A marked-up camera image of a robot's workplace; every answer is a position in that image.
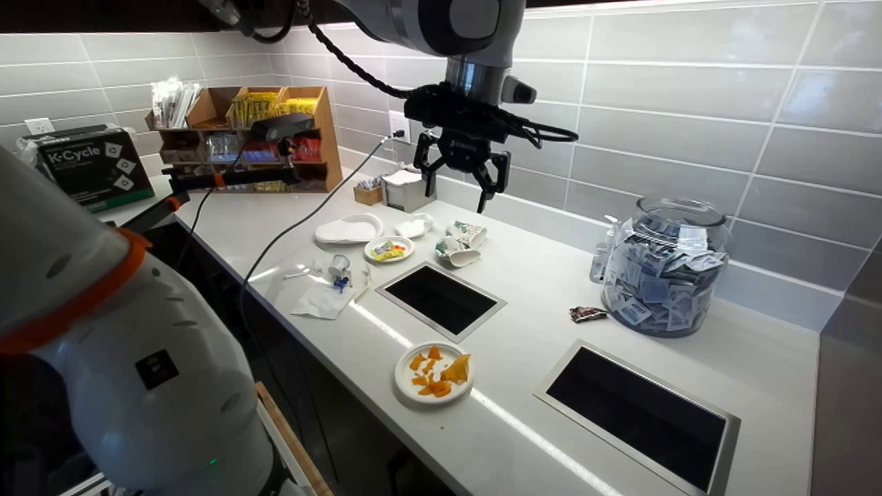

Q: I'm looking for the round white plate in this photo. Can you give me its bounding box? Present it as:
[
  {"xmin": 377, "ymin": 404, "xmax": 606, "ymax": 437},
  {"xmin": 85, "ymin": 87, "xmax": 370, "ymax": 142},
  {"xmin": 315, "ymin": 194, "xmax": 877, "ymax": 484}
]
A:
[{"xmin": 391, "ymin": 338, "xmax": 476, "ymax": 408}]

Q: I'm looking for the small clear pump bottle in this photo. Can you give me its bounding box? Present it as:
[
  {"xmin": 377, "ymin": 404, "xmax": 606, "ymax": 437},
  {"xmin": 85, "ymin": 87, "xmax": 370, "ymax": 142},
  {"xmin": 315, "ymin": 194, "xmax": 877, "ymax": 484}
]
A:
[{"xmin": 588, "ymin": 214, "xmax": 620, "ymax": 287}]

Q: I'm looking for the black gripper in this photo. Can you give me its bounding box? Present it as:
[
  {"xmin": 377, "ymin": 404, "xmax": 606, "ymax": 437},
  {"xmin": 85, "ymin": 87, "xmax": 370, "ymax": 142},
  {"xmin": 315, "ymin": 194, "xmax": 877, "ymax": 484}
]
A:
[{"xmin": 402, "ymin": 80, "xmax": 519, "ymax": 214}]

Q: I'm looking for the small plate with colourful food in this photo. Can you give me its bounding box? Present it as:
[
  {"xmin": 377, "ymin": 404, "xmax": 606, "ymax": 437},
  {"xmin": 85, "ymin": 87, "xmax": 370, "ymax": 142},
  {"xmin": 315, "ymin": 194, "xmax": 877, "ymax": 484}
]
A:
[{"xmin": 362, "ymin": 234, "xmax": 419, "ymax": 267}]

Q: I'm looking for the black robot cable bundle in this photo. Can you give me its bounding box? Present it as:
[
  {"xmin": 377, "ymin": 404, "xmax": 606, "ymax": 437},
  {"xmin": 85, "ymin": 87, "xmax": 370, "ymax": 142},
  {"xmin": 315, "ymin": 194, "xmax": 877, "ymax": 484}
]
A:
[{"xmin": 219, "ymin": 0, "xmax": 583, "ymax": 150}]

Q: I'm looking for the black rod with orange bands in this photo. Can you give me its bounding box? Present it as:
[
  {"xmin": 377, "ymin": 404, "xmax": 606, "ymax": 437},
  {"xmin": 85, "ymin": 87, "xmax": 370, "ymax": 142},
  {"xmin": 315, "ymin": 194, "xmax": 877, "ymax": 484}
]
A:
[{"xmin": 85, "ymin": 186, "xmax": 193, "ymax": 238}]

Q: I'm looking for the small white dish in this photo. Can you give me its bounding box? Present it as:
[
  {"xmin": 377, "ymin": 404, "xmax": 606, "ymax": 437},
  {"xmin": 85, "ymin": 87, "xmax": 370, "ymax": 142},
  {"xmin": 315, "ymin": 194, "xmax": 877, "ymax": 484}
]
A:
[{"xmin": 395, "ymin": 214, "xmax": 434, "ymax": 241}]

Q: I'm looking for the small brown candy wrapper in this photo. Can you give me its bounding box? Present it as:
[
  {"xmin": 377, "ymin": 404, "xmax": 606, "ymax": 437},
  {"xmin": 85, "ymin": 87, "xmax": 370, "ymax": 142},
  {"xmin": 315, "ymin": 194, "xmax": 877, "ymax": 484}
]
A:
[{"xmin": 569, "ymin": 303, "xmax": 610, "ymax": 325}]

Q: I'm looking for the pile of small tortilla chips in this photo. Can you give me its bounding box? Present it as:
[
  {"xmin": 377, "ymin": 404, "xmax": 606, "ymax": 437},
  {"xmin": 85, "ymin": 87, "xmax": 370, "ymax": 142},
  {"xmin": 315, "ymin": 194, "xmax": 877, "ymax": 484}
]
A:
[{"xmin": 409, "ymin": 343, "xmax": 458, "ymax": 400}]

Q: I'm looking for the crumpled white plastic bag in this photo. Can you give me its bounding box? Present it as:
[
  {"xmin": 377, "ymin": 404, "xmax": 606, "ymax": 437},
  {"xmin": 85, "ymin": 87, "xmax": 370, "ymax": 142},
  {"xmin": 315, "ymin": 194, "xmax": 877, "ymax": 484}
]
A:
[{"xmin": 148, "ymin": 76, "xmax": 202, "ymax": 131}]

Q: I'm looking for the patterned paper cup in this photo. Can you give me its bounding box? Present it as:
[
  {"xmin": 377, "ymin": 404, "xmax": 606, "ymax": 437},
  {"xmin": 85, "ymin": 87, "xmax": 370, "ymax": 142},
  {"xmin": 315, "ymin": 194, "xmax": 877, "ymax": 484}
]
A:
[
  {"xmin": 434, "ymin": 238, "xmax": 482, "ymax": 273},
  {"xmin": 439, "ymin": 216, "xmax": 490, "ymax": 256}
]

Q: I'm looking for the white wall outlet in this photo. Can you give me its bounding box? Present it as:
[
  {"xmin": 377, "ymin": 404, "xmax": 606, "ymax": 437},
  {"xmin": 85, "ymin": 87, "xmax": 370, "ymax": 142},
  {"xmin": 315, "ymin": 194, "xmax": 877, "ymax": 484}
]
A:
[{"xmin": 385, "ymin": 108, "xmax": 414, "ymax": 146}]

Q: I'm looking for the white oval plate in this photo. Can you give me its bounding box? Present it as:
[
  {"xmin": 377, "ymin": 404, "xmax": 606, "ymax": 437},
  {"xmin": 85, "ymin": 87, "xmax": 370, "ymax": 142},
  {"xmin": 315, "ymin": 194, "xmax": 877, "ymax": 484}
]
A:
[{"xmin": 312, "ymin": 212, "xmax": 385, "ymax": 247}]

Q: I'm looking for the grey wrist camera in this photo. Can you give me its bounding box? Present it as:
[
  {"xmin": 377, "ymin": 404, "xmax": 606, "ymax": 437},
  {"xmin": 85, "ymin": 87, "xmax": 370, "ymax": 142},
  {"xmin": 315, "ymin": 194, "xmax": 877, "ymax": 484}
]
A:
[{"xmin": 500, "ymin": 73, "xmax": 540, "ymax": 108}]

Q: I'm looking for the clear plastic bag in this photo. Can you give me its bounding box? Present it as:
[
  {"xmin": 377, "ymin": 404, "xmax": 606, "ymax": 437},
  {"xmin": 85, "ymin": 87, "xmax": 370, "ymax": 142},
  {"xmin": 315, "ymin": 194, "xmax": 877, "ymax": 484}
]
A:
[{"xmin": 250, "ymin": 262, "xmax": 370, "ymax": 322}]

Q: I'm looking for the glass jar of packets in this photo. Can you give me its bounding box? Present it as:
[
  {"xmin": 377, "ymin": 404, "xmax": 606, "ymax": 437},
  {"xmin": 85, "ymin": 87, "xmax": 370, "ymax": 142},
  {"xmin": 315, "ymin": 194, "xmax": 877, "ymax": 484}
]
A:
[{"xmin": 602, "ymin": 192, "xmax": 730, "ymax": 338}]

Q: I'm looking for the thin black power cable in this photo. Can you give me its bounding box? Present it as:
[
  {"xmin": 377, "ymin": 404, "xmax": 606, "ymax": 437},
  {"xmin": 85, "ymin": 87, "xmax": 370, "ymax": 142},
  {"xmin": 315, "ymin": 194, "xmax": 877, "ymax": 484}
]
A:
[{"xmin": 239, "ymin": 134, "xmax": 395, "ymax": 306}]

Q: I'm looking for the wooden condiment organizer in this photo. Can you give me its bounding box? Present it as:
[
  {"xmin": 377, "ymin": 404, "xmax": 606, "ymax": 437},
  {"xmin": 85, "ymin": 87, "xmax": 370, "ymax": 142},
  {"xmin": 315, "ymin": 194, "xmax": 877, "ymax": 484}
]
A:
[{"xmin": 147, "ymin": 84, "xmax": 345, "ymax": 194}]

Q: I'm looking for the small clear plastic container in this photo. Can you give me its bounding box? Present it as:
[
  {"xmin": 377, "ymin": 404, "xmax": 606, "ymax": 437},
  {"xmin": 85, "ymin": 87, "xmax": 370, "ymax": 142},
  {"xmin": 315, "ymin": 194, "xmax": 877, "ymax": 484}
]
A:
[{"xmin": 325, "ymin": 252, "xmax": 357, "ymax": 294}]

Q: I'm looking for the large triangular tortilla chip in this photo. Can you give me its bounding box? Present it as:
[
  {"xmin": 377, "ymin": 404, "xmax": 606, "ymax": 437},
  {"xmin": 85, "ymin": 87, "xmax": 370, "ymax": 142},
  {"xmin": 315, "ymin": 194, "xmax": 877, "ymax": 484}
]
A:
[{"xmin": 441, "ymin": 353, "xmax": 475, "ymax": 386}]

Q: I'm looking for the black K-Cycle box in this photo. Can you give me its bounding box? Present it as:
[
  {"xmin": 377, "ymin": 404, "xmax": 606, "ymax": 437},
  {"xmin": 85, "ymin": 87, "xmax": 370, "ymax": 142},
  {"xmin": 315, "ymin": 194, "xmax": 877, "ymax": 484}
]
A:
[{"xmin": 35, "ymin": 127, "xmax": 158, "ymax": 216}]

